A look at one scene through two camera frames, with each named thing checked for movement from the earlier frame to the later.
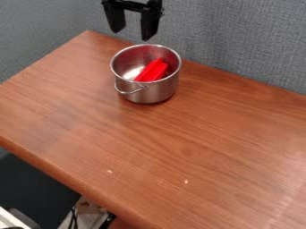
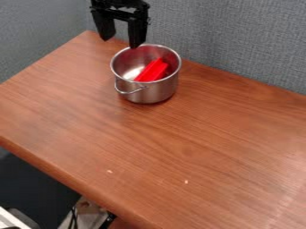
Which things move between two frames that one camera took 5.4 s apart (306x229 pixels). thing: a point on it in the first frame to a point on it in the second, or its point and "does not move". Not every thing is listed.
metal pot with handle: (129, 63) does not move
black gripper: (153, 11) to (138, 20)
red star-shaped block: (153, 72) does not move
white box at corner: (13, 217) does not move
